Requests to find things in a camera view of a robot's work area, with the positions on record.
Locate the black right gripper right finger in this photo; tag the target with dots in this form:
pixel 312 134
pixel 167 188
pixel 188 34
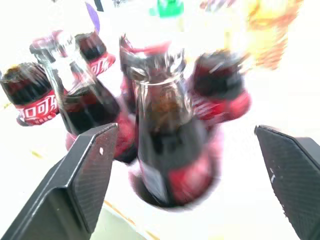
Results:
pixel 297 180

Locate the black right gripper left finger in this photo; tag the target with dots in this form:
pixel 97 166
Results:
pixel 62 200

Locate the cola bottle with red label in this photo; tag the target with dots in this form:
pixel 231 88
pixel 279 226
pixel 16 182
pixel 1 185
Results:
pixel 127 90
pixel 87 110
pixel 93 50
pixel 217 87
pixel 172 150
pixel 27 95

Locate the purple round object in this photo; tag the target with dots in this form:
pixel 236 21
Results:
pixel 93 17

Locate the green plastic object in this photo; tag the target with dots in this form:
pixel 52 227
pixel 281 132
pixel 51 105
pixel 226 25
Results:
pixel 168 8

